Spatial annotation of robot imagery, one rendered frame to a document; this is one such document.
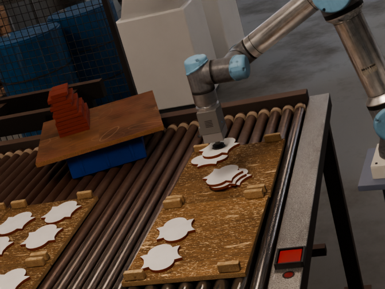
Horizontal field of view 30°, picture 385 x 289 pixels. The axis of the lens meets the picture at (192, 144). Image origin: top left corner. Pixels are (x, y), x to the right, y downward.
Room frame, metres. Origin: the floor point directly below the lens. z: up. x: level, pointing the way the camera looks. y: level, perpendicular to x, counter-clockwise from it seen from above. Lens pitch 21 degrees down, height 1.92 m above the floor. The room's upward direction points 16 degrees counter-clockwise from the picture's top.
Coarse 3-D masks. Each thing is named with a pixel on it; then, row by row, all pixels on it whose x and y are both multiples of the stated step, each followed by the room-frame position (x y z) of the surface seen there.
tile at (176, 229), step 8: (168, 224) 1.94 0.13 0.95; (176, 224) 1.92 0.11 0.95; (184, 224) 1.91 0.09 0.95; (160, 232) 1.90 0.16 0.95; (168, 232) 1.89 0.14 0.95; (176, 232) 1.87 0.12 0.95; (184, 232) 1.86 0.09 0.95; (192, 232) 1.86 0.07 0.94; (160, 240) 1.87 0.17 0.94; (168, 240) 1.84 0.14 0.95; (176, 240) 1.83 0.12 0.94
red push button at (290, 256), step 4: (280, 252) 1.64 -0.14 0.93; (284, 252) 1.63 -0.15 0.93; (288, 252) 1.63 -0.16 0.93; (292, 252) 1.62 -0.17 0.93; (296, 252) 1.61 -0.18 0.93; (300, 252) 1.61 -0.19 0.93; (280, 256) 1.62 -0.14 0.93; (284, 256) 1.61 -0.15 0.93; (288, 256) 1.61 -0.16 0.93; (292, 256) 1.60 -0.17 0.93; (296, 256) 1.60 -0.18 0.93; (300, 256) 1.59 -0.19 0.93; (280, 260) 1.60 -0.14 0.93; (284, 260) 1.59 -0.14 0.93; (288, 260) 1.59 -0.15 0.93; (292, 260) 1.58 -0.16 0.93; (296, 260) 1.58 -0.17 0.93; (300, 260) 1.57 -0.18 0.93
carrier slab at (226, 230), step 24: (168, 216) 2.01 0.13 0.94; (192, 216) 1.97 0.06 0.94; (216, 216) 1.92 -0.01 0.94; (240, 216) 1.88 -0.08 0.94; (144, 240) 1.90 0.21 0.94; (192, 240) 1.82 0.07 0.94; (216, 240) 1.78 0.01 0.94; (240, 240) 1.74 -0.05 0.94; (192, 264) 1.69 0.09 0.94; (216, 264) 1.66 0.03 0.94
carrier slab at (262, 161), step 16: (256, 144) 2.37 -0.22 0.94; (272, 144) 2.33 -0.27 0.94; (240, 160) 2.28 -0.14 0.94; (256, 160) 2.24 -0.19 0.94; (272, 160) 2.20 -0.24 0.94; (192, 176) 2.26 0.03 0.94; (256, 176) 2.12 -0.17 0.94; (272, 176) 2.08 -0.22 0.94; (176, 192) 2.17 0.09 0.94; (192, 192) 2.13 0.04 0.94; (208, 192) 2.10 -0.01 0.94; (224, 192) 2.07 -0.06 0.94; (240, 192) 2.04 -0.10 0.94
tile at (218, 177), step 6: (222, 168) 2.19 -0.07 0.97; (228, 168) 2.18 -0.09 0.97; (234, 168) 2.16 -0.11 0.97; (210, 174) 2.17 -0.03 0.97; (216, 174) 2.15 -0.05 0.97; (222, 174) 2.14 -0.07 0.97; (228, 174) 2.13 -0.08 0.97; (234, 174) 2.11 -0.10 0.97; (204, 180) 2.15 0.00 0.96; (210, 180) 2.12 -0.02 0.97; (216, 180) 2.11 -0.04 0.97; (222, 180) 2.10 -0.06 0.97; (228, 180) 2.09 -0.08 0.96; (210, 186) 2.09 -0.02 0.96; (216, 186) 2.08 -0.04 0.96
